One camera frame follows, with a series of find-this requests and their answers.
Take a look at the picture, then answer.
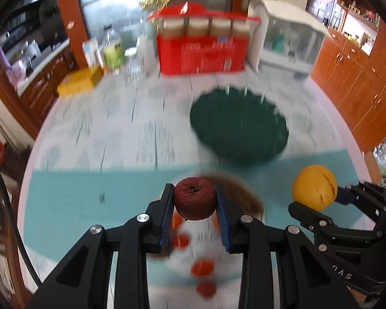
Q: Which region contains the yellow apple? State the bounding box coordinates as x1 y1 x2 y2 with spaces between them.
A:
292 165 337 212

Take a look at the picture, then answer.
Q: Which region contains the small red tomato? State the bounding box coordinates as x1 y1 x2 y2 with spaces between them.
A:
196 281 217 299

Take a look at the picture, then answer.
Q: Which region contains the small orange kumquat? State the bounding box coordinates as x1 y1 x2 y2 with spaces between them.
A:
171 211 184 231

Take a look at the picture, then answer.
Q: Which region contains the dark red apple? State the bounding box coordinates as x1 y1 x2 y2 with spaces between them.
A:
173 177 217 220

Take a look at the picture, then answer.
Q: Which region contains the brown overripe banana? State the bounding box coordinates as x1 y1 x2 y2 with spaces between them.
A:
201 174 264 219

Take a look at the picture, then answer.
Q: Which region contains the dark green scalloped plate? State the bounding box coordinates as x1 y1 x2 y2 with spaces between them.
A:
189 87 289 166

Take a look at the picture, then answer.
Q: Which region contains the white countertop sterilizer appliance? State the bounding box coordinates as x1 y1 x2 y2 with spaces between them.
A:
247 0 330 75

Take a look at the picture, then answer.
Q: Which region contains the yellow tin box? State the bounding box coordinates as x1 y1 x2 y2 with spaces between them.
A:
57 66 103 98

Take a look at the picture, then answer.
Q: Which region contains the clear drinking glass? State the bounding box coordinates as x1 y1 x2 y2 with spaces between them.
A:
122 47 146 86

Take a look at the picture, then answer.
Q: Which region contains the red paper cup package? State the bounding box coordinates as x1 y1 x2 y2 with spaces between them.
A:
148 2 261 76

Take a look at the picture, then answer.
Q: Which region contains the small white box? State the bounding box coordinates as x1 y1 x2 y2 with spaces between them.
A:
82 38 104 68

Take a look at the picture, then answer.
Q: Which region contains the clear bottle green label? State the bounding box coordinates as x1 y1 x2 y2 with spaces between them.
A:
102 24 123 75

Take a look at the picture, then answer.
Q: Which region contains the black cable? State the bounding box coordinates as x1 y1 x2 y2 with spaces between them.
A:
0 156 43 289

